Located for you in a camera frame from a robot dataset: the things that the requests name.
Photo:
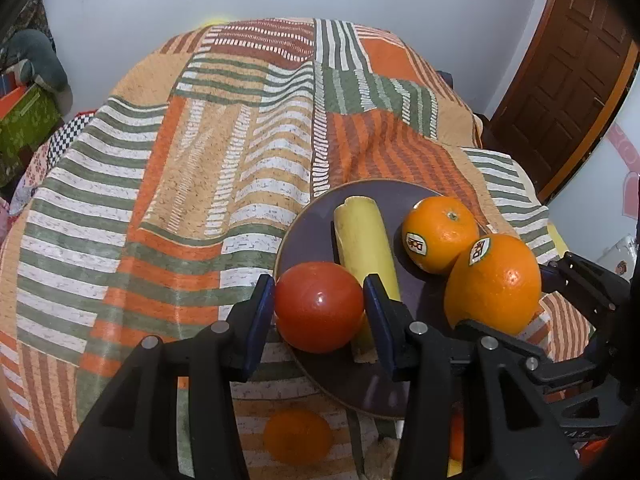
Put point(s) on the large orange with sticker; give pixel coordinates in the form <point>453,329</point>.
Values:
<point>492,285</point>

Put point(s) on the yellow banana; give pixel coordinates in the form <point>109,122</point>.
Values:
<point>365,245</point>

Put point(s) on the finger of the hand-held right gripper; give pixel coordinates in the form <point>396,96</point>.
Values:
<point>522,349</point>
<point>580,276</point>

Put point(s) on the purple round plate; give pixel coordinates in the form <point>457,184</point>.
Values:
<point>312,230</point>

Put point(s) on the white appliance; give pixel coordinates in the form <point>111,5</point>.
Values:
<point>620,256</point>

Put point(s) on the red tomato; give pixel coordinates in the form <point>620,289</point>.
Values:
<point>319,307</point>

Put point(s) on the brown wooden door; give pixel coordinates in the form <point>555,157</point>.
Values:
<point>560,85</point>

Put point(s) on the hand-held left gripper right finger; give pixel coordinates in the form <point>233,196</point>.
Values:
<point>378,322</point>

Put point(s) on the grey plush toy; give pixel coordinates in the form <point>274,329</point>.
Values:
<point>35,55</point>

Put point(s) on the striped patchwork blanket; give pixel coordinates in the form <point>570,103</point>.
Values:
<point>200,160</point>

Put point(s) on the orange round fruit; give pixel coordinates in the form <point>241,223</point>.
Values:
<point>456,437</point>
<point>297,436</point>

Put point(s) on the green storage box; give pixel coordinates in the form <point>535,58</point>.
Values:
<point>25,125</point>

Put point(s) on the small orange with sticker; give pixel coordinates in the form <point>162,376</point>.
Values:
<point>440,235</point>

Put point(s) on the pink white wall poster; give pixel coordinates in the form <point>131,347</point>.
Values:
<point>625,160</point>

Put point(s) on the black white checkered cloth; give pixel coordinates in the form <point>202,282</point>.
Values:
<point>70,132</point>

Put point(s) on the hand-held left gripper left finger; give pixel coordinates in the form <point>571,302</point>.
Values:
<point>257,322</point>

